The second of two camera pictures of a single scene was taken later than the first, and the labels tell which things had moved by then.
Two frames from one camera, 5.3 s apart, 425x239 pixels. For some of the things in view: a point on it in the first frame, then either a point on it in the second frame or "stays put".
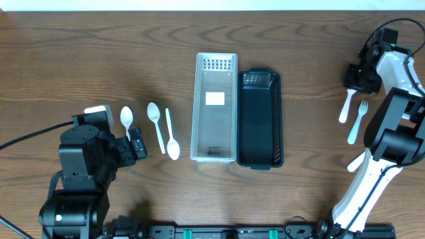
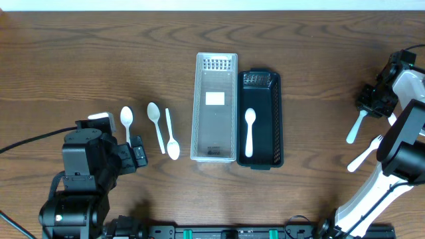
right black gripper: (360, 81) -> (370, 101)
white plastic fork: (356, 162) stays put
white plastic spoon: (173, 149) stays put
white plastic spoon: (154, 112) stays put
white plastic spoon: (343, 115) -> (250, 113)
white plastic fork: (362, 110) stays put
